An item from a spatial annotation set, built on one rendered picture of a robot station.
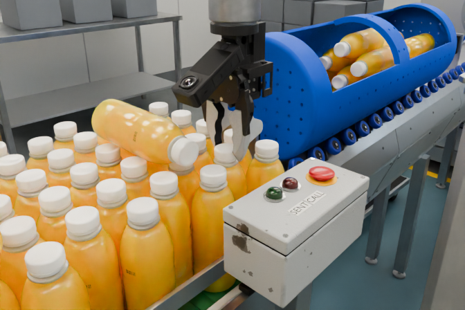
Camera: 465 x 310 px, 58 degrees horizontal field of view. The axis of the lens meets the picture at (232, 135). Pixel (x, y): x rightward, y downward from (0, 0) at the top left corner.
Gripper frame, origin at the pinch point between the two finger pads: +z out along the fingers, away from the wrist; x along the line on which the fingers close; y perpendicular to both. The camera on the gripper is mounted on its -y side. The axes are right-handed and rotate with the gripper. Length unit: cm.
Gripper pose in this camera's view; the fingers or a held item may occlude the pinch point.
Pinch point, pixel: (225, 151)
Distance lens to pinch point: 67.7
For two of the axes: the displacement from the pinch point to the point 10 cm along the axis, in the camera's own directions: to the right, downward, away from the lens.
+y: 6.8, -3.0, 6.7
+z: 0.1, 9.2, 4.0
